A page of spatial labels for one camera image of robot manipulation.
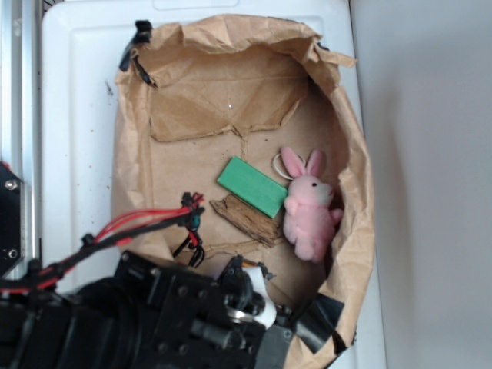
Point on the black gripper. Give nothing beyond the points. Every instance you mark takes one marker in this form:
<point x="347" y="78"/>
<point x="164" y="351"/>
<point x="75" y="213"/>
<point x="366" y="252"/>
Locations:
<point x="182" y="319"/>

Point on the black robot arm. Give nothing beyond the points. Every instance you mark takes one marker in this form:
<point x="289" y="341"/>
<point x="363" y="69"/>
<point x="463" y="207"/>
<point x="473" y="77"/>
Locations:
<point x="90" y="328"/>

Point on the green rectangular block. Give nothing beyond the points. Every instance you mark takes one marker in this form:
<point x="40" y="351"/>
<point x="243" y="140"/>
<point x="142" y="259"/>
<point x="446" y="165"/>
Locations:
<point x="253" y="187"/>

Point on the pink plush bunny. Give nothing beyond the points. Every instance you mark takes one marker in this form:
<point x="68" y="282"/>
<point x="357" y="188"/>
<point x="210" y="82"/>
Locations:
<point x="309" y="223"/>

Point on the brown bark wood piece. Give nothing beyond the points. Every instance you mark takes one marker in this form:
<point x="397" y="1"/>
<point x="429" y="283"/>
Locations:
<point x="248" y="219"/>

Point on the brown paper bag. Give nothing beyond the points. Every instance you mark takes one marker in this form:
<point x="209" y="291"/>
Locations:
<point x="194" y="96"/>

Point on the aluminium frame rail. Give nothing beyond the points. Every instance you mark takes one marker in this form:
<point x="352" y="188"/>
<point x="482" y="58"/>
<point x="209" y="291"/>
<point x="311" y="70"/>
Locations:
<point x="21" y="30"/>

